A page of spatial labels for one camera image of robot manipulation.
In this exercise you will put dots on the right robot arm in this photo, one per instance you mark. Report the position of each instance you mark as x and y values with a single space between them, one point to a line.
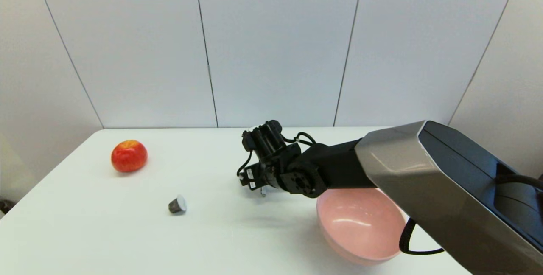
424 173

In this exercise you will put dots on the red apple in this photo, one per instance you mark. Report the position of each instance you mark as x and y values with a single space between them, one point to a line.
129 156

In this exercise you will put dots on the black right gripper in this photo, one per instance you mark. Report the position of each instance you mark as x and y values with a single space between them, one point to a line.
263 175

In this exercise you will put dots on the pink bowl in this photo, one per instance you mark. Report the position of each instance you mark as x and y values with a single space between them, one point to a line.
356 232

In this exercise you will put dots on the dark object beside table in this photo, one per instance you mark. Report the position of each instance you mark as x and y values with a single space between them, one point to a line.
5 206

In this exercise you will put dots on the dark coffee capsule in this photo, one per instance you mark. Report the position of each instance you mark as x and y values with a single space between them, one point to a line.
175 206

